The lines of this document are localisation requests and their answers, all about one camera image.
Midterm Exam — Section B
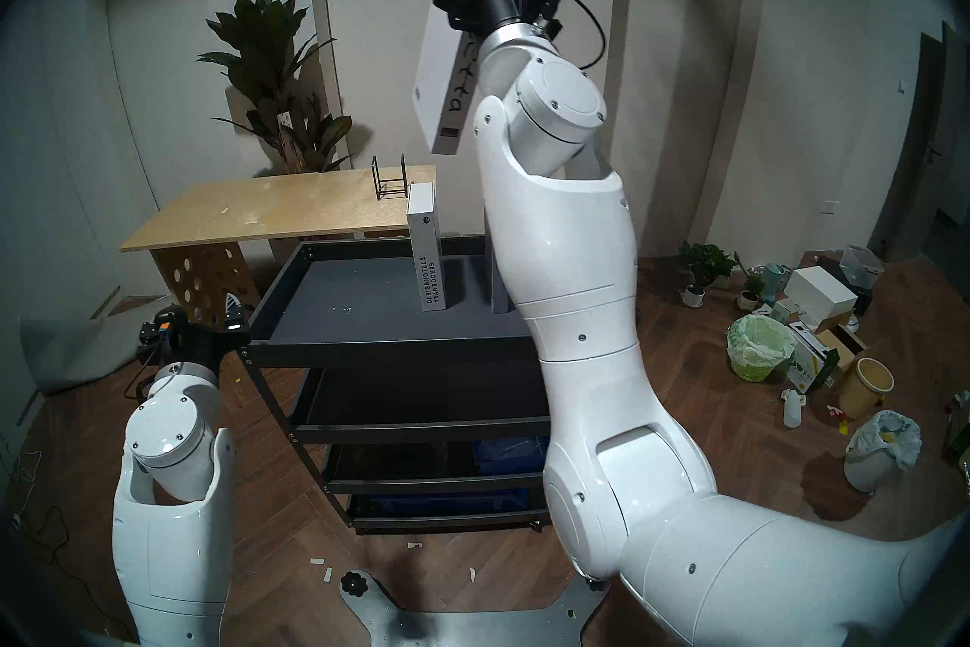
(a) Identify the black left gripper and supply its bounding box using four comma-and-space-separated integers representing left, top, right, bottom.
140, 292, 251, 370

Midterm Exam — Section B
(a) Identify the large white Arletta book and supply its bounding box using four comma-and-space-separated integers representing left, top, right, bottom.
413, 0, 520, 156

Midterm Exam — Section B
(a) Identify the white Design Hotels yearbook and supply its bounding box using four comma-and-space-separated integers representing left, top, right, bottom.
406, 182, 448, 312

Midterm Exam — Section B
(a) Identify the thin white Discontent book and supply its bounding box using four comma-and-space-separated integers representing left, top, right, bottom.
483, 229, 512, 315

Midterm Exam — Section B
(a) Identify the light wooden table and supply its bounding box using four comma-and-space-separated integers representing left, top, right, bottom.
120, 165, 438, 351

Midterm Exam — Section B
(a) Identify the black three-tier utility cart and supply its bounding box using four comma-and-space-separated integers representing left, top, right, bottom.
236, 234, 580, 534

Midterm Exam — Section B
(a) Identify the tall dark-leaved potted plant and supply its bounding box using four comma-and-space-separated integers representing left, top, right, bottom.
196, 0, 354, 175

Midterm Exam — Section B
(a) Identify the long blue plastic bin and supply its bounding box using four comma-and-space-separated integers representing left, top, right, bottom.
369, 489, 529, 517

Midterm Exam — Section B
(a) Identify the small green plant white pot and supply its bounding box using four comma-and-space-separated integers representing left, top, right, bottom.
677, 241, 740, 309

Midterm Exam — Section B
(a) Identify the tiny potted plant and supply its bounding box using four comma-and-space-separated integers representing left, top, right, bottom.
734, 253, 766, 312

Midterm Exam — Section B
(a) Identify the bin with green bag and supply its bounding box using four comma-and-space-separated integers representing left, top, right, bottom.
727, 314, 796, 382

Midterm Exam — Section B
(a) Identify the white cardboard box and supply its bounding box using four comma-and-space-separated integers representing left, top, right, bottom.
784, 266, 859, 322

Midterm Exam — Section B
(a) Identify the clear plastic storage container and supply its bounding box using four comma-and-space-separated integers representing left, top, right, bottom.
839, 244, 885, 288

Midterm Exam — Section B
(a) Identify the dark door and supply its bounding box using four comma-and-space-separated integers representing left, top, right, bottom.
868, 20, 970, 263

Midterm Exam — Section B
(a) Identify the green and white carton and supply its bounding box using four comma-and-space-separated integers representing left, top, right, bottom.
785, 322, 840, 394

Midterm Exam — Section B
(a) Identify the open brown cardboard box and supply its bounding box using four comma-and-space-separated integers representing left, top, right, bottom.
815, 327, 868, 370

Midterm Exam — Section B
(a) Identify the beige plastic bucket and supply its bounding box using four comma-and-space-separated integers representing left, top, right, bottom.
837, 357, 895, 420

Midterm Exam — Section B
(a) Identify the white bin with white bag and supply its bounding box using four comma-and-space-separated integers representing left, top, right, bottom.
843, 410, 923, 494

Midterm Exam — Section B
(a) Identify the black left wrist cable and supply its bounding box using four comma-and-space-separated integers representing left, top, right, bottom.
125, 350, 164, 400

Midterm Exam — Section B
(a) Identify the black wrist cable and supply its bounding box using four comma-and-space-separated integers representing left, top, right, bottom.
561, 0, 608, 75
125, 350, 164, 400

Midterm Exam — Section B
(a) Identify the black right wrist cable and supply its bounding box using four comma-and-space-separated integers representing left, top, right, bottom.
561, 0, 608, 75

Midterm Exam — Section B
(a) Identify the black wire book stand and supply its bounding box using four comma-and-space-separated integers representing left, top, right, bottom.
371, 154, 410, 201

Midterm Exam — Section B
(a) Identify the black floor cable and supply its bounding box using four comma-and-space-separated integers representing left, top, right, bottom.
0, 448, 114, 642

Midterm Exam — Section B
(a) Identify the grey metal robot base plate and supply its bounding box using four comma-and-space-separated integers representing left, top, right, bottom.
339, 568, 611, 647

